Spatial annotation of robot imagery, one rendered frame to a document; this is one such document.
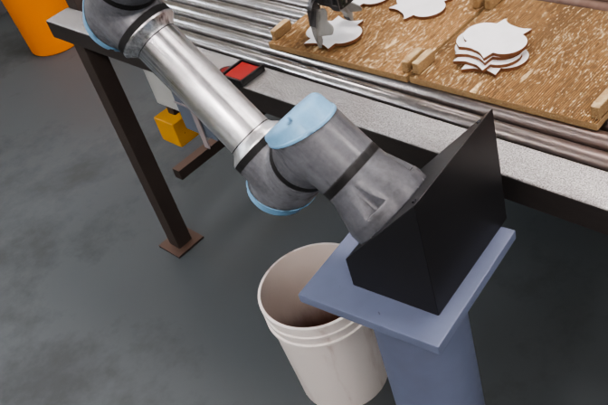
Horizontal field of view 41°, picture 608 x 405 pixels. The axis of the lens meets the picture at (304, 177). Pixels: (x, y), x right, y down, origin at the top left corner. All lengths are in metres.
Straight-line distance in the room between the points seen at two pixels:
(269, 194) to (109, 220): 1.90
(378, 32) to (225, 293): 1.17
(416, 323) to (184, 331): 1.47
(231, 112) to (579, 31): 0.76
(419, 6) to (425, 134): 0.45
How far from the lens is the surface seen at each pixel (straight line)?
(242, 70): 1.91
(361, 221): 1.26
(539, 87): 1.62
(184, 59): 1.42
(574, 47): 1.73
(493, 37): 1.73
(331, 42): 1.88
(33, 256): 3.28
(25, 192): 3.65
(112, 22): 1.45
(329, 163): 1.25
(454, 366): 1.50
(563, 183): 1.43
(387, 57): 1.80
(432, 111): 1.64
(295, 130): 1.26
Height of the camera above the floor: 1.86
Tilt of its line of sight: 37 degrees down
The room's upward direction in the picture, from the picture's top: 18 degrees counter-clockwise
